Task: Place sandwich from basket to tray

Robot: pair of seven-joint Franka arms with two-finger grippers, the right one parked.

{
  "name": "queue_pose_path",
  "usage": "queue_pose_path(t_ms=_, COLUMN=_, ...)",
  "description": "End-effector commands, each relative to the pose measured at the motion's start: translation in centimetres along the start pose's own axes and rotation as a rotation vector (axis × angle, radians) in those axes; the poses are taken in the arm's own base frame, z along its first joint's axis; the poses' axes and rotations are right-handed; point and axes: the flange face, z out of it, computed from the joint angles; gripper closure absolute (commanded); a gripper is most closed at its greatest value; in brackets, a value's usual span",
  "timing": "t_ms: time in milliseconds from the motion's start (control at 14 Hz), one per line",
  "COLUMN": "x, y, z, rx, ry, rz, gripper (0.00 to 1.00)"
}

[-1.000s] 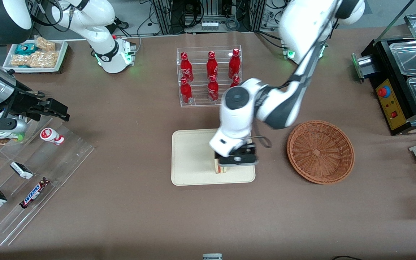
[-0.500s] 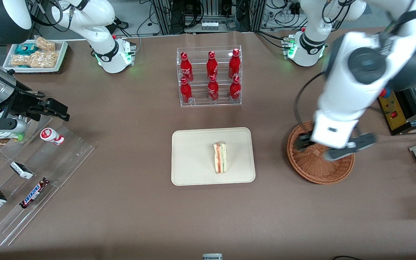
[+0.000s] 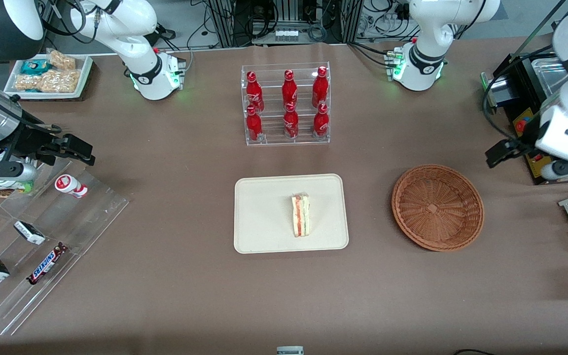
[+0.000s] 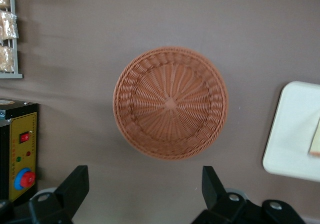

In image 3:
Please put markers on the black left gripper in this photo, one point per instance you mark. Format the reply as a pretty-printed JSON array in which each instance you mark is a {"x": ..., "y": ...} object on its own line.
[{"x": 522, "y": 146}]

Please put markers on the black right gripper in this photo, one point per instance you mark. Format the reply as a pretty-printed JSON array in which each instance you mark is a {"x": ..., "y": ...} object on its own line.
[{"x": 31, "y": 139}]

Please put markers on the triangular sandwich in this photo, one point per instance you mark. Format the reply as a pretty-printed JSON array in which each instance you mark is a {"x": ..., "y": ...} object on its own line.
[{"x": 301, "y": 215}]

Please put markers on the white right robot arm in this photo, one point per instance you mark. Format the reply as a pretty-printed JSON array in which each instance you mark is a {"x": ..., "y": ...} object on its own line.
[{"x": 136, "y": 49}]

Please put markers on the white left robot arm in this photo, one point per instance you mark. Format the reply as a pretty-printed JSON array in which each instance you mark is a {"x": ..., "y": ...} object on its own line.
[{"x": 567, "y": 128}]

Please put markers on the white snack tray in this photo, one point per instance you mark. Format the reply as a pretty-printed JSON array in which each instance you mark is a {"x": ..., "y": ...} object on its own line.
[{"x": 85, "y": 74}]

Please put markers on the brown wicker basket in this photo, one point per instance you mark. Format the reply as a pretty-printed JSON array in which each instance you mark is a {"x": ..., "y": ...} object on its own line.
[{"x": 437, "y": 207}]

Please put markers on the cream rectangular tray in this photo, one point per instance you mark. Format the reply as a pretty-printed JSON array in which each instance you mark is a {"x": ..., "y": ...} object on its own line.
[{"x": 264, "y": 214}]

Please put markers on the white red yogurt bottle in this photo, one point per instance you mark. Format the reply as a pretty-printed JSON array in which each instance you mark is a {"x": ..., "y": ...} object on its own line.
[{"x": 69, "y": 186}]

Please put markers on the clear acrylic stepped shelf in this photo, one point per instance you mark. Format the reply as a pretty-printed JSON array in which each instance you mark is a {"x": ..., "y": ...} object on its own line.
[{"x": 91, "y": 217}]

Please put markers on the large rice cracker pack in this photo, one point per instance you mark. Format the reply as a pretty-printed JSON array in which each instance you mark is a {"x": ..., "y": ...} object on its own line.
[{"x": 57, "y": 81}]

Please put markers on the black fryer machine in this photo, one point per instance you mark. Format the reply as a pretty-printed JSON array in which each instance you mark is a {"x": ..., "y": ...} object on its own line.
[{"x": 525, "y": 84}]

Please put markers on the small rice cracker pack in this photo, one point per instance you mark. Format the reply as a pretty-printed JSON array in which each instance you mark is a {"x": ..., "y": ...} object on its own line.
[{"x": 62, "y": 60}]

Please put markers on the teal snack packet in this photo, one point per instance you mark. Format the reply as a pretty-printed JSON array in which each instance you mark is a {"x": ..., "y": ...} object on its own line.
[{"x": 35, "y": 66}]

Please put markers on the Snickers chocolate bar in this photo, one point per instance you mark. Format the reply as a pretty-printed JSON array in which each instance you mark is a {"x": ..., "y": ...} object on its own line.
[{"x": 46, "y": 264}]

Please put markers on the red cola bottle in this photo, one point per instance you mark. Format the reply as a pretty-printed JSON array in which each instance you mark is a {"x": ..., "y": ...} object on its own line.
[
  {"x": 320, "y": 88},
  {"x": 254, "y": 92},
  {"x": 289, "y": 89},
  {"x": 321, "y": 123},
  {"x": 291, "y": 124},
  {"x": 253, "y": 127}
]

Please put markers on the clear acrylic bottle rack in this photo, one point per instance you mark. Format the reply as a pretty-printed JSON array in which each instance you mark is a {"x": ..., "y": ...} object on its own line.
[{"x": 271, "y": 133}]

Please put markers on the white power strip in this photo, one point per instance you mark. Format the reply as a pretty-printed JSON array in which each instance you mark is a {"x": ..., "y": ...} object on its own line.
[{"x": 286, "y": 35}]

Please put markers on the white grey small device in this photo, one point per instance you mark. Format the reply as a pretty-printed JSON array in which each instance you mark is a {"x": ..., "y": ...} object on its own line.
[{"x": 290, "y": 350}]

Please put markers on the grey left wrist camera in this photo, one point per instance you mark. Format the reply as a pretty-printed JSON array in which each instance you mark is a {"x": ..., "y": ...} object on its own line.
[{"x": 562, "y": 171}]

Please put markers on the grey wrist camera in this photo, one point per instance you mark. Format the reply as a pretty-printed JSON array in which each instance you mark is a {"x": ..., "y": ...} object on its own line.
[
  {"x": 562, "y": 171},
  {"x": 3, "y": 171}
]

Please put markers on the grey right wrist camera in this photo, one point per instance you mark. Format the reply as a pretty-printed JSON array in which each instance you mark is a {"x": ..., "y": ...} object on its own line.
[{"x": 3, "y": 171}]

